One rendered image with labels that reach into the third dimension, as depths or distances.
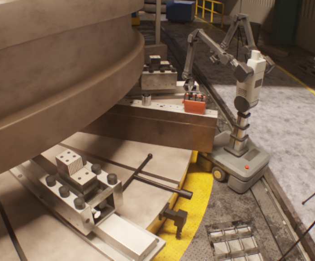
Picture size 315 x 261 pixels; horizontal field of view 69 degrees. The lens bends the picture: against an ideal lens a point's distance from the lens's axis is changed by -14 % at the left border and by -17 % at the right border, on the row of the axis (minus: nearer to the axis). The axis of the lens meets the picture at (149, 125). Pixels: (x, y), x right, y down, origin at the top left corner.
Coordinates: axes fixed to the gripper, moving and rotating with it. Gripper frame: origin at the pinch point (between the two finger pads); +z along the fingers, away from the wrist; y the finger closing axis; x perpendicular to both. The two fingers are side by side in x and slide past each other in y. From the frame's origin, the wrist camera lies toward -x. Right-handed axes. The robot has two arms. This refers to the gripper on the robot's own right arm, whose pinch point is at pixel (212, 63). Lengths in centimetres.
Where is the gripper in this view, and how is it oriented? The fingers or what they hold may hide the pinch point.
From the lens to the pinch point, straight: 287.0
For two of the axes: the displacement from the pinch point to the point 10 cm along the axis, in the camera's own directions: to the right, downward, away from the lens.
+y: -7.7, 3.2, -5.5
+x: 5.4, 7.8, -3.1
